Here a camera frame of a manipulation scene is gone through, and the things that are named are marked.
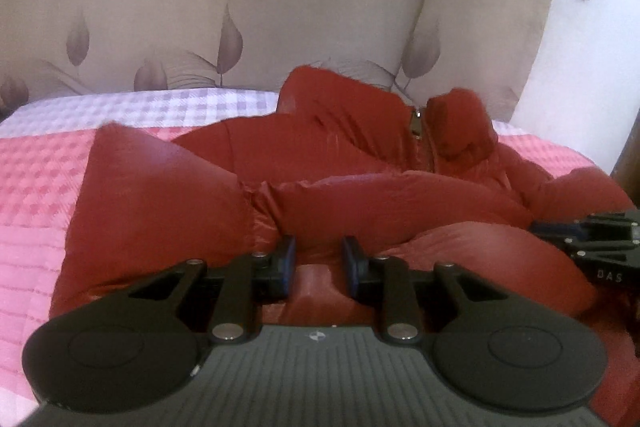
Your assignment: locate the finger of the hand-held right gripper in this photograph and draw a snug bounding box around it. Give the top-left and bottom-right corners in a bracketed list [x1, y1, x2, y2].
[529, 209, 640, 242]
[564, 234, 640, 265]

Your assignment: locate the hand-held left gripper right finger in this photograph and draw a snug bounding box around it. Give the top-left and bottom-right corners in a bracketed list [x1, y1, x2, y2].
[340, 235, 502, 344]

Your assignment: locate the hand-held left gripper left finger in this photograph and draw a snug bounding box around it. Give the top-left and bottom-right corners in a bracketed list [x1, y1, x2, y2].
[127, 235, 297, 346]

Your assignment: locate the red puffer jacket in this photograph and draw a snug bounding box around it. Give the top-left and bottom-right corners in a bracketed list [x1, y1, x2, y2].
[50, 65, 640, 413]

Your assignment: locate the pink checkered bed sheet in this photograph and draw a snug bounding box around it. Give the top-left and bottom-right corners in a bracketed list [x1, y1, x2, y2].
[0, 88, 608, 413]

